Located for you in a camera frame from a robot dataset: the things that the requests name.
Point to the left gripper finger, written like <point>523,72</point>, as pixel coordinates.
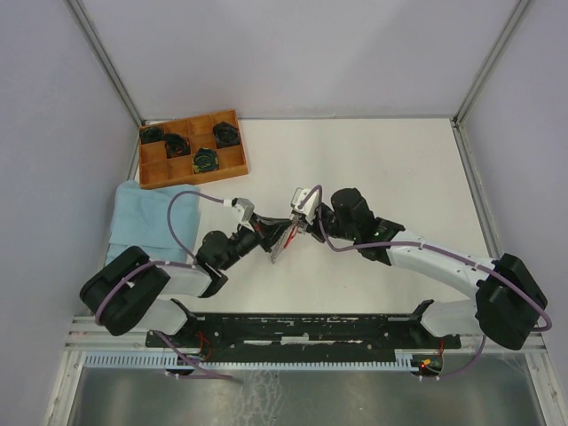
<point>275,236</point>
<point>273,221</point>

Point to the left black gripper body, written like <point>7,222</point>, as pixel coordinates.
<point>261,232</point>

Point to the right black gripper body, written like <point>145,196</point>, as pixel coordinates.
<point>315,226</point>

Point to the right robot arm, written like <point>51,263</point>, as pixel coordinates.
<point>502,300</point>

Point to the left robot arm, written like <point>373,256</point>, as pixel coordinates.
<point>137,291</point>

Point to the black coil with green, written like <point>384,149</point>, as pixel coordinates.
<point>205,160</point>

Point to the black coil top right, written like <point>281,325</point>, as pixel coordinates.
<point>226,135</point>

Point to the wooden compartment tray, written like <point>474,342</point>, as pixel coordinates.
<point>156,170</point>

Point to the light blue cloth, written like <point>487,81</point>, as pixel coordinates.
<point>140,219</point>

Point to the black coil top left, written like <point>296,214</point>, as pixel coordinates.
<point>150,134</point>

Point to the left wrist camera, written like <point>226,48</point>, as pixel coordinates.
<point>242,209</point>

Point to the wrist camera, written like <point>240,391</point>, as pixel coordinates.
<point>242,209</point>
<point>304,203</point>

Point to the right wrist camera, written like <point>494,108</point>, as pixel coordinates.
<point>304,203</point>

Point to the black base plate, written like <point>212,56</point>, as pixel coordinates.
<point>309,337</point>

